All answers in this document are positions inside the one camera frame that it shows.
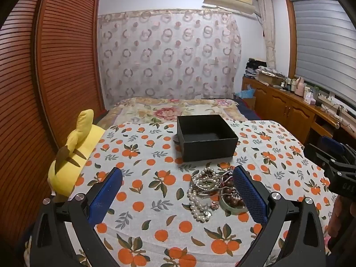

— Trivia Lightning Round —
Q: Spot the black cardboard box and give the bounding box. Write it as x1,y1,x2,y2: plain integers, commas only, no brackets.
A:
177,115,239,162

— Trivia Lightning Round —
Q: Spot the stack of folded clothes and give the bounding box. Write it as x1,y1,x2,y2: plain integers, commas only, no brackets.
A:
245,58,267,78

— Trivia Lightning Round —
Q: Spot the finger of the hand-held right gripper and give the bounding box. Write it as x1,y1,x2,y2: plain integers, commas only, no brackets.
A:
303,144,335,172
321,136,347,156

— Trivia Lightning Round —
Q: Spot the floral blanket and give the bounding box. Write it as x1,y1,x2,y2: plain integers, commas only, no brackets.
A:
96,97,247,130

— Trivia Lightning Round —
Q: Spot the wooden cabinet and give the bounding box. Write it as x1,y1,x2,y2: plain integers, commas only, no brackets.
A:
241,76,356,145

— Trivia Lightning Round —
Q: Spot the white lace curtain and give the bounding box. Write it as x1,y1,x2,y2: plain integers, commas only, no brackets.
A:
257,0,277,71

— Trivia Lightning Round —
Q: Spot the grey window blind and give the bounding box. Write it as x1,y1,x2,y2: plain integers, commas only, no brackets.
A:
292,0,356,112

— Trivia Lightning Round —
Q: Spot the white pearl necklace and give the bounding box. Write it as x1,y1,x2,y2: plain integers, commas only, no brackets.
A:
187,167,221,223

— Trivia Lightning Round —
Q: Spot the cardboard box with patterned cloth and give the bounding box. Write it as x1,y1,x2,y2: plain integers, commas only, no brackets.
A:
256,66,287,87

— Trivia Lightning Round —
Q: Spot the wooden window frame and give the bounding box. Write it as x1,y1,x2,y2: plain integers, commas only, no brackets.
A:
284,0,299,80

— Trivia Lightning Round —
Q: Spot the blue plastic bag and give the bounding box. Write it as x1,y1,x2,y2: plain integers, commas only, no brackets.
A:
235,87,255,99

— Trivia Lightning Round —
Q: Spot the yellow plush toy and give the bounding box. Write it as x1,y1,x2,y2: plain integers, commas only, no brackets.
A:
48,109,106,203

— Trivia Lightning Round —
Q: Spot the small cardboard box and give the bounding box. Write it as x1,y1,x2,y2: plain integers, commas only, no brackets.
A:
242,96,257,111

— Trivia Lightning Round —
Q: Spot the white tissue box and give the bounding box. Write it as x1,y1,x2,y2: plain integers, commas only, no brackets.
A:
303,87,317,105

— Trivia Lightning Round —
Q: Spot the pale green jade bangle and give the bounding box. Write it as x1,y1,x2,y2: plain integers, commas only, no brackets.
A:
218,192,247,215

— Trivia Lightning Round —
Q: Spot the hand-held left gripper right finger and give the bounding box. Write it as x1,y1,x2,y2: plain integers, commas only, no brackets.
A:
233,165,326,267

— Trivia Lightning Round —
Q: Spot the dark wooden bead bracelet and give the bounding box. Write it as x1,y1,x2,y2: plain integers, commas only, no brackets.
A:
221,177,245,207

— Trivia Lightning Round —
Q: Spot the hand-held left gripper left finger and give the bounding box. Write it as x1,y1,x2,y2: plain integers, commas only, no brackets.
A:
29,167,123,267

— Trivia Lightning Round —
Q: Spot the wooden louvred wardrobe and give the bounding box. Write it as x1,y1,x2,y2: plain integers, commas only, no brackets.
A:
0,0,106,256

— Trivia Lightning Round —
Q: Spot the circle print curtain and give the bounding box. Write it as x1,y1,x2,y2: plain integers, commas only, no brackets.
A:
97,9,242,109

